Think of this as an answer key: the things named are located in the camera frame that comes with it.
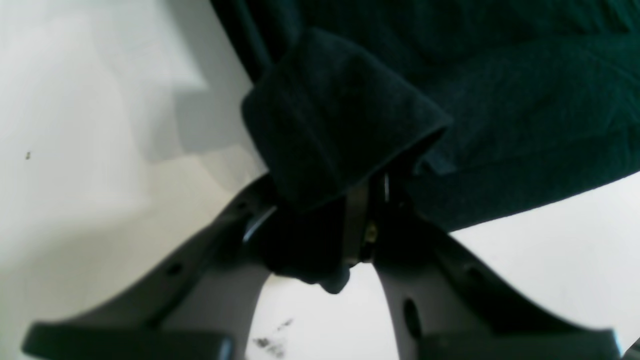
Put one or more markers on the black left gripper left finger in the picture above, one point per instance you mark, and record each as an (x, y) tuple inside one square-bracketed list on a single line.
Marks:
[(197, 304)]

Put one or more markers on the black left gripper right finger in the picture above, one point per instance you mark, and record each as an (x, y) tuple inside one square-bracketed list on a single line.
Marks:
[(446, 304)]

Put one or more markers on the black T-shirt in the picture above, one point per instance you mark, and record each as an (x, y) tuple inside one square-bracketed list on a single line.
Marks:
[(476, 109)]

